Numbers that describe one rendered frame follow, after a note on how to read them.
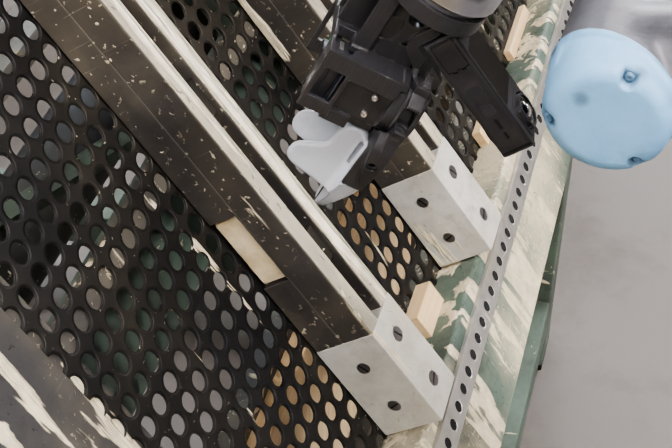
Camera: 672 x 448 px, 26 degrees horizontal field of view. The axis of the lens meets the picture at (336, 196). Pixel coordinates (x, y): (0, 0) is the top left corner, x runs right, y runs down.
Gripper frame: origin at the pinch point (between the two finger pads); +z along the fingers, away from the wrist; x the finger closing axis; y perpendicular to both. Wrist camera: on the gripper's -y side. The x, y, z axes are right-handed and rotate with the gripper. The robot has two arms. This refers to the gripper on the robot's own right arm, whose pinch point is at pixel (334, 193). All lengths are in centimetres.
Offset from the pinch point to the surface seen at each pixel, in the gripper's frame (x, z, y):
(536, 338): -97, 88, -77
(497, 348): -30, 34, -35
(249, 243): -16.0, 22.3, -1.1
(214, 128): -17.3, 12.7, 7.2
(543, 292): -107, 85, -77
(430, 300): -31, 33, -26
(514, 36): -85, 29, -35
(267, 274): -15.7, 24.8, -4.1
